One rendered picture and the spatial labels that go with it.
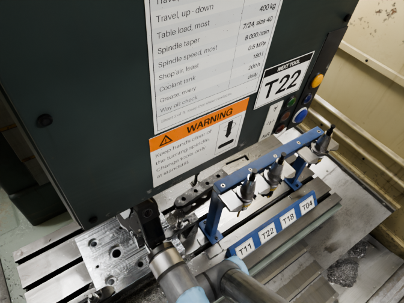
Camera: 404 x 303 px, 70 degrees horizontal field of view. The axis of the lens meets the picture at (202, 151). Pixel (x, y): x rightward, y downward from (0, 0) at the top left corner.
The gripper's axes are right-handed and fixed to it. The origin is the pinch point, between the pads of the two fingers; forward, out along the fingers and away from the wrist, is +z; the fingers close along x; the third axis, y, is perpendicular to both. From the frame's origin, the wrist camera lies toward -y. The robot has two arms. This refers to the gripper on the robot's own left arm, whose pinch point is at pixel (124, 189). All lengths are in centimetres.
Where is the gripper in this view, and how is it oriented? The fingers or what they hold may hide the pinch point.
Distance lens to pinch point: 80.4
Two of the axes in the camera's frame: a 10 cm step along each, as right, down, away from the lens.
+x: 8.2, -4.0, 4.1
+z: -5.6, -6.7, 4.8
